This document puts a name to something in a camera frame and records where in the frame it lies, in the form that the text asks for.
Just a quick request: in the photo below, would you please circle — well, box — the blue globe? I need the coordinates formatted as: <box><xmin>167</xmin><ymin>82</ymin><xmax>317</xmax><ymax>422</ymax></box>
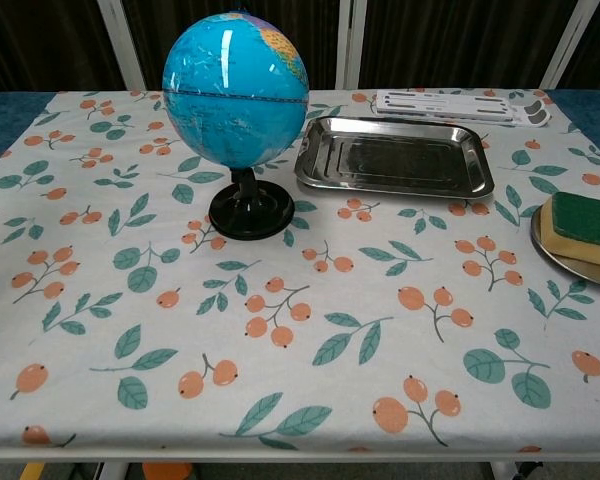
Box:
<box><xmin>161</xmin><ymin>10</ymin><xmax>310</xmax><ymax>241</ymax></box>

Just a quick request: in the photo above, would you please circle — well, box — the floral fruit print tablecloth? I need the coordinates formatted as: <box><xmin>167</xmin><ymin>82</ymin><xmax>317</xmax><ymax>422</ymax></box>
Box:
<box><xmin>0</xmin><ymin>88</ymin><xmax>600</xmax><ymax>454</ymax></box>

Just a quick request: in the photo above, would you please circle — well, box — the rectangular stainless steel tray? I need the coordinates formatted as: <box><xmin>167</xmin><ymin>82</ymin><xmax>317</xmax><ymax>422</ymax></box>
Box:
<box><xmin>293</xmin><ymin>116</ymin><xmax>496</xmax><ymax>200</ymax></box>

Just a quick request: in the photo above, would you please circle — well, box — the white plastic flat rack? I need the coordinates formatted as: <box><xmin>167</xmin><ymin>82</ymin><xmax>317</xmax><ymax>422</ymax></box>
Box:
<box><xmin>372</xmin><ymin>89</ymin><xmax>553</xmax><ymax>128</ymax></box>

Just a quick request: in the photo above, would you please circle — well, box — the orange object under table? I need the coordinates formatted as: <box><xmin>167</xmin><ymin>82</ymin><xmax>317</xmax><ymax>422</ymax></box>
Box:
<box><xmin>141</xmin><ymin>462</ymin><xmax>194</xmax><ymax>480</ymax></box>

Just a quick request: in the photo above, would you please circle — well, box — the round stainless steel plate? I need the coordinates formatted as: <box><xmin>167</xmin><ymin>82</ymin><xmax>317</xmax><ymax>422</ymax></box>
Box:
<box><xmin>530</xmin><ymin>204</ymin><xmax>600</xmax><ymax>290</ymax></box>

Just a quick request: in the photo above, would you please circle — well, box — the green and yellow sponge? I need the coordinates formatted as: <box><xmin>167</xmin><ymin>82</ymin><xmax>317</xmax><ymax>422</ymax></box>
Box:
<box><xmin>538</xmin><ymin>191</ymin><xmax>600</xmax><ymax>270</ymax></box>

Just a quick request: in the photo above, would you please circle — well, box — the white folding screen frame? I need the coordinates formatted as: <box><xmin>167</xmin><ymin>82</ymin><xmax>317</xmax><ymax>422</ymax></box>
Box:
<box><xmin>95</xmin><ymin>0</ymin><xmax>600</xmax><ymax>92</ymax></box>

